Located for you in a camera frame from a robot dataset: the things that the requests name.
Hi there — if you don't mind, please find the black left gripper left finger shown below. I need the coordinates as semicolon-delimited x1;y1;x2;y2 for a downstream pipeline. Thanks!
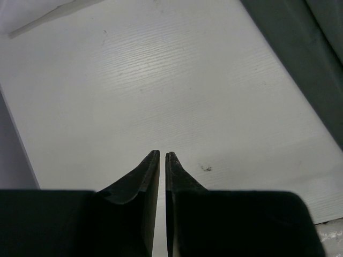
1;150;160;256

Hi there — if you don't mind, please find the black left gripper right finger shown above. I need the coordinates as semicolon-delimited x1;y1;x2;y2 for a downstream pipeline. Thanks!
165;152;319;256

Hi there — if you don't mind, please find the grey t-shirt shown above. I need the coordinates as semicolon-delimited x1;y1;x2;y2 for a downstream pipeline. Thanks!
242;1;342;147

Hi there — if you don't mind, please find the white t-shirt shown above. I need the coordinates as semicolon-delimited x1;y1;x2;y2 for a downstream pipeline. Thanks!
1;0;103;39

